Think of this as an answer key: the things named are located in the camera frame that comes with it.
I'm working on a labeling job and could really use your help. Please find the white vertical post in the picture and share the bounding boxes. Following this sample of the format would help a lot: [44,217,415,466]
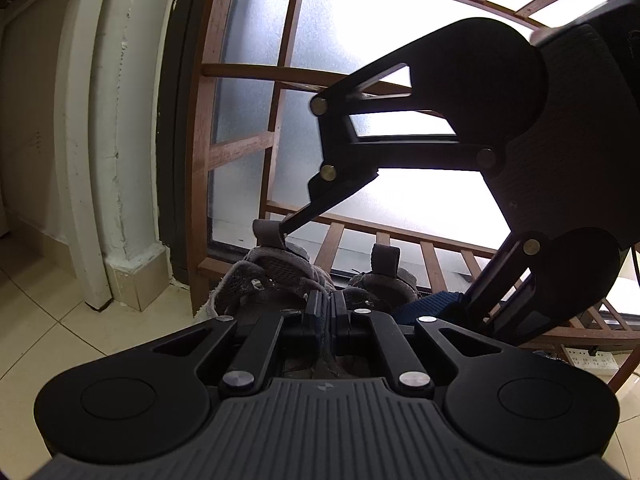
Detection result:
[52,0,115,310]

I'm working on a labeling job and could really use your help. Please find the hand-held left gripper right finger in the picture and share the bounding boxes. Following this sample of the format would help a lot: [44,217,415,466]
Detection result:
[330,292,503,395]

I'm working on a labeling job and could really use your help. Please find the grey mesh sneaker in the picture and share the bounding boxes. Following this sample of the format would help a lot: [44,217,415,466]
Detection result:
[195,219,336,381]
[347,243,418,313]

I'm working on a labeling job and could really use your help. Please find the white power strip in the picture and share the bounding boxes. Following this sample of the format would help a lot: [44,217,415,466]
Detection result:
[565,345,618,371]

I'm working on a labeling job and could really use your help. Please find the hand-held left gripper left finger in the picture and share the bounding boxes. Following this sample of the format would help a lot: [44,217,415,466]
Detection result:
[150,290,329,395]

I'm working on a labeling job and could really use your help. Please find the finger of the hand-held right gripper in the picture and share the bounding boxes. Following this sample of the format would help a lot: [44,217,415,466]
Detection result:
[280,47,501,238]
[392,232,566,346]

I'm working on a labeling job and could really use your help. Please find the wooden shoe rack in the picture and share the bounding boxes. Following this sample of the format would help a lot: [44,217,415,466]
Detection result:
[185,0,640,396]

